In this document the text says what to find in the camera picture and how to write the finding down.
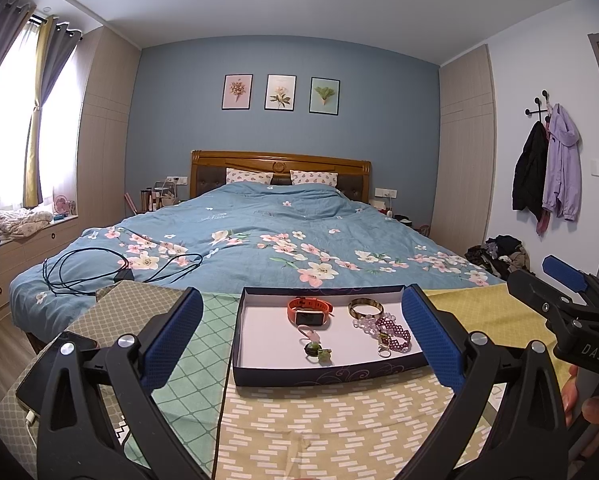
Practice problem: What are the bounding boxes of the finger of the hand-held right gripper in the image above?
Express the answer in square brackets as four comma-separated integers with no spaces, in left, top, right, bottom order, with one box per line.
[506,268,583,322]
[542,254,599,317]

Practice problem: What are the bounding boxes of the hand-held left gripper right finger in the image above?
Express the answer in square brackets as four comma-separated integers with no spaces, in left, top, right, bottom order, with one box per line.
[401,283,571,480]

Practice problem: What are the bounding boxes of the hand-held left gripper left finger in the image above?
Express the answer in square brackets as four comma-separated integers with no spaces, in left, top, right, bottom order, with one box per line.
[36,286,205,480]

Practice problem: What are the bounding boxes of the maroon bead bracelet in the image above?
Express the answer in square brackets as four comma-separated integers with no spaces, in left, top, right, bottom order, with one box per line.
[377,317,411,354]

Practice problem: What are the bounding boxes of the gold bangle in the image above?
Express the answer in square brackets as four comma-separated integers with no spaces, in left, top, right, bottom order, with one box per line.
[347,298,383,319]

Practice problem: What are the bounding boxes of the navy cardboard box tray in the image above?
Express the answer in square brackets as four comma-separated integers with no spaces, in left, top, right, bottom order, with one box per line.
[232,285,430,387]

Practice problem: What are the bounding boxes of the orange smartwatch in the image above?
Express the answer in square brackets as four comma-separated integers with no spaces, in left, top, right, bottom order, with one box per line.
[286,297,335,328]

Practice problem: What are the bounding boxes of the pile of dark clothes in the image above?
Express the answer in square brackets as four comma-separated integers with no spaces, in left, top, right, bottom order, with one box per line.
[464,234,531,281]

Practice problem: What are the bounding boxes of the black jacket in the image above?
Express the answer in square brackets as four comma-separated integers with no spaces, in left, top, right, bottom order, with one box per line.
[512,121,550,224]

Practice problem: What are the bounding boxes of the purple jacket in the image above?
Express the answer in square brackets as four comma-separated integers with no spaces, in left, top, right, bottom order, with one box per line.
[542,103,582,222]

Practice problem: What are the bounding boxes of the cluttered dark nightstand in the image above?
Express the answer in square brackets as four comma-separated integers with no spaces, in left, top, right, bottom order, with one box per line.
[369,199,433,236]

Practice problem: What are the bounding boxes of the patchwork printed cloth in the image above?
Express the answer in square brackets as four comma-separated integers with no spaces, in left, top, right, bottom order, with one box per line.
[0,280,599,480]

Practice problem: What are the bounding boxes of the black smartphone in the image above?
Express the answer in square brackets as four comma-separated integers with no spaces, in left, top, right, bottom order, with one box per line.
[14,332,100,412]

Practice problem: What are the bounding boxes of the beige wardrobe by door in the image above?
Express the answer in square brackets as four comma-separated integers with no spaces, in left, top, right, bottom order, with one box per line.
[429,44,495,256]

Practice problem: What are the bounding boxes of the bottles on nightstand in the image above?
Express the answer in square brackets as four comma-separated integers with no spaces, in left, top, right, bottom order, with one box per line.
[138,180,183,213]

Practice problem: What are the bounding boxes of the blue floral duvet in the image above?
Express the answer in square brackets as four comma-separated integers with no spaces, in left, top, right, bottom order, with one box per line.
[8,182,505,331]

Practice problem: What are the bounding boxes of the window bench cabinet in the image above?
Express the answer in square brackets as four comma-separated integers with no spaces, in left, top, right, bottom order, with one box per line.
[0,215,83,326]

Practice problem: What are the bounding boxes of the white patterned pillow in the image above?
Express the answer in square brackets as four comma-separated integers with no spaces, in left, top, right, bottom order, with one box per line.
[226,168,274,186]
[290,170,339,187]

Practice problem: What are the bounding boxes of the crumpled light blanket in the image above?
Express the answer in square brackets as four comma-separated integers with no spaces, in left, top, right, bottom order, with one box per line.
[0,207,54,239]

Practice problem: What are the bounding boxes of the beige wardrobe by window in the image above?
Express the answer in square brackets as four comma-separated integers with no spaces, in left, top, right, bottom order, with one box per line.
[77,25,143,233]

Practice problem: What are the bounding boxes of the wooden headboard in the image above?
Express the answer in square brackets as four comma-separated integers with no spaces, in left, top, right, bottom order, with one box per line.
[190,150,371,204]

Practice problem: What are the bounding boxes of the yellow curtain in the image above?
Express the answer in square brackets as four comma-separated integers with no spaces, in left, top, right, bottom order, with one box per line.
[24,17,55,209]

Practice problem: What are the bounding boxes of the framed pink flower picture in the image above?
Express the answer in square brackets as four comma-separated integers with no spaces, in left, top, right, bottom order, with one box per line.
[222,74,253,111]

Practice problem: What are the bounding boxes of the framed white flower picture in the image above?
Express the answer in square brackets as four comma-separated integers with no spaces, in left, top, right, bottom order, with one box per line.
[265,74,297,111]

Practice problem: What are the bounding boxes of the narrow grey curtain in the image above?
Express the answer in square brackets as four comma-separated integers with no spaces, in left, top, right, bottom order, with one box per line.
[44,22,83,107]

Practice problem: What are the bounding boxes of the black cable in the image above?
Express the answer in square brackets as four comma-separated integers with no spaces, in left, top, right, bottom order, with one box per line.
[43,247,203,297]

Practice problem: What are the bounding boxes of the white phone cable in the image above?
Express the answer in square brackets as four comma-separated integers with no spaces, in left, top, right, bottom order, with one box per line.
[24,406,44,442]

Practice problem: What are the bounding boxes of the black wall coat hooks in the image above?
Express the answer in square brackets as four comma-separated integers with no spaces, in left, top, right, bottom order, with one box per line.
[523,91,553,122]

